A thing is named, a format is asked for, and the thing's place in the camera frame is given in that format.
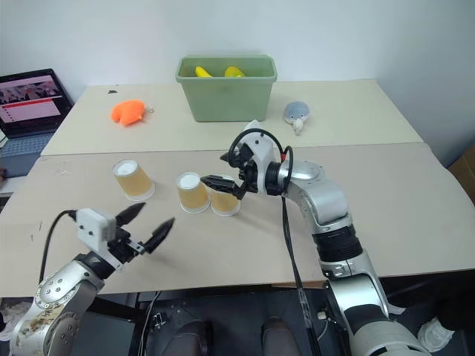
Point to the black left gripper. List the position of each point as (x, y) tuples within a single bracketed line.
[(120, 246)]

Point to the crumpled white paper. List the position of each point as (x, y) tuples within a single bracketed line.
[(15, 315)]

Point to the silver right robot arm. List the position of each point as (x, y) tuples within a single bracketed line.
[(323, 193)]

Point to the tan paper cup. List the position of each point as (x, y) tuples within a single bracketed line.
[(135, 183), (192, 196), (223, 204)]

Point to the blue-grey plush toy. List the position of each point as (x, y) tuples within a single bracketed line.
[(297, 111)]

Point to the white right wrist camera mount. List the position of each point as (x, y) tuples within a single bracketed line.
[(261, 148)]

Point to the dark brown rounded shape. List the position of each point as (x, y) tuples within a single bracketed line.
[(191, 339), (278, 337)]

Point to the green plastic bin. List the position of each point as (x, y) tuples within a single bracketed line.
[(228, 96)]

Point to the white crumpled bag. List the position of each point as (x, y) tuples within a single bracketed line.
[(436, 335)]

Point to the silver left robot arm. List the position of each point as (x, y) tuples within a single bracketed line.
[(59, 293)]

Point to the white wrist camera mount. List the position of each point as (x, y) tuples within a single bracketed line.
[(92, 226), (261, 148)]

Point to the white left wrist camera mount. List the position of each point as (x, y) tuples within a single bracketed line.
[(92, 226)]

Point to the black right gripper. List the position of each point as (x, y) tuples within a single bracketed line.
[(256, 178)]

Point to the yellow toy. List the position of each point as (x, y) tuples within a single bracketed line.
[(234, 71), (203, 72)]

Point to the brown cardboard box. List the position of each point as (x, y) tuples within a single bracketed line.
[(464, 174)]

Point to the open laptop computer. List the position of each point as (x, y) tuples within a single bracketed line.
[(27, 100)]

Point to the orange plush toy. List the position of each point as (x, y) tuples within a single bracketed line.
[(128, 112)]

